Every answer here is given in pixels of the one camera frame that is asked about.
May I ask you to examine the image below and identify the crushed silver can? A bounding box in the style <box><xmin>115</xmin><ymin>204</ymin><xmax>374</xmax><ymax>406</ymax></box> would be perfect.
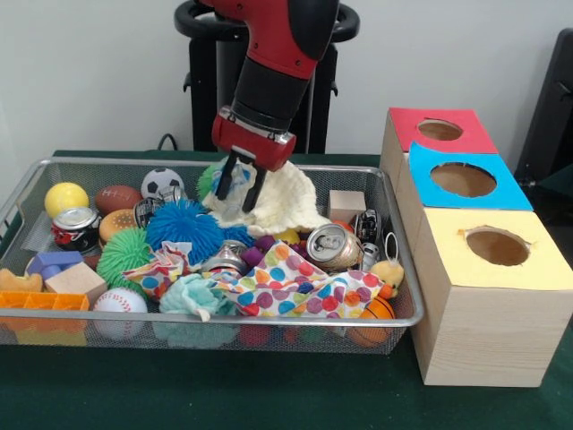
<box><xmin>306</xmin><ymin>222</ymin><xmax>363</xmax><ymax>272</ymax></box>

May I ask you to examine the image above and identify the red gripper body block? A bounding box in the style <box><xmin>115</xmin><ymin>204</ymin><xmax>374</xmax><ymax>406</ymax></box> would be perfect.
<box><xmin>211</xmin><ymin>112</ymin><xmax>297</xmax><ymax>172</ymax></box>

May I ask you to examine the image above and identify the blue spiky ball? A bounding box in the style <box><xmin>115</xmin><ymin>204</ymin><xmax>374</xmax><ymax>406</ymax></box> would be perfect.
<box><xmin>146</xmin><ymin>199</ymin><xmax>225</xmax><ymax>265</ymax></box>

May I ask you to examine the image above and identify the polka dot cloth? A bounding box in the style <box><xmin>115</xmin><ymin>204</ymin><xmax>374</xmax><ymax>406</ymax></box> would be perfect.
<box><xmin>215</xmin><ymin>240</ymin><xmax>388</xmax><ymax>319</ymax></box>

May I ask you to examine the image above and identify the clear plastic bottle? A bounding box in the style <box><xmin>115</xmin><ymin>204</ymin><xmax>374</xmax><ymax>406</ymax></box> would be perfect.
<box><xmin>213</xmin><ymin>161</ymin><xmax>253</xmax><ymax>221</ymax></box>

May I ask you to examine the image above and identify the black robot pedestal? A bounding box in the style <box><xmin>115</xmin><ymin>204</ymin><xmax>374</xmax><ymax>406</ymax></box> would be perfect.
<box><xmin>175</xmin><ymin>0</ymin><xmax>361</xmax><ymax>153</ymax></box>

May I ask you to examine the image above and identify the clear wire mesh bin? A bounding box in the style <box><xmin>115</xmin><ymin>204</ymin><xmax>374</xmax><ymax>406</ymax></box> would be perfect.
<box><xmin>0</xmin><ymin>158</ymin><xmax>425</xmax><ymax>352</ymax></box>

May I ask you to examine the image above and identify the smooth yellow ball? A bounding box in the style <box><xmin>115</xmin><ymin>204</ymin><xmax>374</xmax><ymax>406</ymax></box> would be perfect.
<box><xmin>45</xmin><ymin>182</ymin><xmax>90</xmax><ymax>219</ymax></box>

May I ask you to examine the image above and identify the green cloth side table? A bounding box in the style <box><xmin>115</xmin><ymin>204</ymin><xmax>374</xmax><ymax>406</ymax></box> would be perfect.
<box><xmin>535</xmin><ymin>164</ymin><xmax>573</xmax><ymax>200</ymax></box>

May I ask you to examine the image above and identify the small white baseball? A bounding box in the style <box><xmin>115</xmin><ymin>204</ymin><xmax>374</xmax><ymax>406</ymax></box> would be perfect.
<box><xmin>92</xmin><ymin>288</ymin><xmax>149</xmax><ymax>340</ymax></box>

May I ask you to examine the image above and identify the orange toy building block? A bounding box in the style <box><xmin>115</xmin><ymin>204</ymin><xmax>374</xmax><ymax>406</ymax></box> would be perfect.
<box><xmin>0</xmin><ymin>289</ymin><xmax>89</xmax><ymax>346</ymax></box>

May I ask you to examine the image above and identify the red and silver can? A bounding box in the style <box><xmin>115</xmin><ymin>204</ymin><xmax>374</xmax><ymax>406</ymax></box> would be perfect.
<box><xmin>51</xmin><ymin>208</ymin><xmax>101</xmax><ymax>252</ymax></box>

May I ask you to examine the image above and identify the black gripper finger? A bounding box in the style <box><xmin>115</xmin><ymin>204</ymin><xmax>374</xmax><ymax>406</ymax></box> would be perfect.
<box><xmin>215</xmin><ymin>150</ymin><xmax>242</xmax><ymax>201</ymax></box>
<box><xmin>243</xmin><ymin>166</ymin><xmax>269</xmax><ymax>214</ymax></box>

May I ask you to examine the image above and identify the green spiky ball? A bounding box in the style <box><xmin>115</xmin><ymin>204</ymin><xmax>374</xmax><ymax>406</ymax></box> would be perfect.
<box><xmin>97</xmin><ymin>227</ymin><xmax>153</xmax><ymax>289</ymax></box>

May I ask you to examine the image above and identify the white knitted cloth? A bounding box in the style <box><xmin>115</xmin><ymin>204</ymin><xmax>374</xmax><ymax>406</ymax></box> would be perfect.
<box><xmin>202</xmin><ymin>157</ymin><xmax>330</xmax><ymax>238</ymax></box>

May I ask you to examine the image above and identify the wooden box with three holes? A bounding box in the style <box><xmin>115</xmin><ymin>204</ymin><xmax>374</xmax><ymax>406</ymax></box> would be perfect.
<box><xmin>380</xmin><ymin>107</ymin><xmax>573</xmax><ymax>388</ymax></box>

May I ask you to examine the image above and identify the black upright panel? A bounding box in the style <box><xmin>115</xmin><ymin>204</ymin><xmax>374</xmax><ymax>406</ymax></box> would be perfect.
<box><xmin>522</xmin><ymin>29</ymin><xmax>573</xmax><ymax>194</ymax></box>

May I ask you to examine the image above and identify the plain wooden cube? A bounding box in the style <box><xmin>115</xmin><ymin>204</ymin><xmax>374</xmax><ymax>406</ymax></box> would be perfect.
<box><xmin>42</xmin><ymin>262</ymin><xmax>106</xmax><ymax>305</ymax></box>

